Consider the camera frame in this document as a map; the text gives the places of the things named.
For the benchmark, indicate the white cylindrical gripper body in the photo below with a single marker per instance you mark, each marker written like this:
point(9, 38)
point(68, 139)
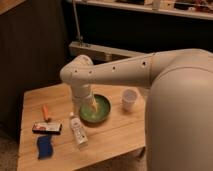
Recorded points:
point(81, 95)

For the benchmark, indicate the grey metal beam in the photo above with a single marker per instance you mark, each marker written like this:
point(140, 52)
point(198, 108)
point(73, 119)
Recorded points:
point(100, 53)

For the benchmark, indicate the red white black box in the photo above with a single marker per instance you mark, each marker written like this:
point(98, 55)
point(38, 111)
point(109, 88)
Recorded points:
point(44, 127)

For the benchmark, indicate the metal pole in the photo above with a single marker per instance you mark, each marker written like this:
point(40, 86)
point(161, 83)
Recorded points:
point(79, 37)

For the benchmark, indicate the white paper cup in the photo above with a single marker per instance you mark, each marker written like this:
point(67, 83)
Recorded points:
point(129, 98)

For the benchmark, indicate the blue sponge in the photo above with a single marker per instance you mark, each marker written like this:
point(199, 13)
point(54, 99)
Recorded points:
point(45, 149)

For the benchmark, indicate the orange marker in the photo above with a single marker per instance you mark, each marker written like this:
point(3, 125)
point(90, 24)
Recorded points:
point(45, 113)

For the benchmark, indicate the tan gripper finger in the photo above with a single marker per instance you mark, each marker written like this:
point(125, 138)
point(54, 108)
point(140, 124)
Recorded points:
point(94, 105)

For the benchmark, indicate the cluttered shelf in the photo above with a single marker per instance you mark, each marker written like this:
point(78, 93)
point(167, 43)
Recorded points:
point(197, 9)

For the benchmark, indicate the wooden table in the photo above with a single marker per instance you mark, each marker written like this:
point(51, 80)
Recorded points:
point(122, 132)

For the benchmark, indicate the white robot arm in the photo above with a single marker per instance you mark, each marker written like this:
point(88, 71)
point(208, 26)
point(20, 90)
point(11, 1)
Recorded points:
point(179, 106)

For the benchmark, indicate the green ceramic bowl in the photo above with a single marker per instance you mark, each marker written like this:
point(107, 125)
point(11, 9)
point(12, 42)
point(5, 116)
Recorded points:
point(96, 114)

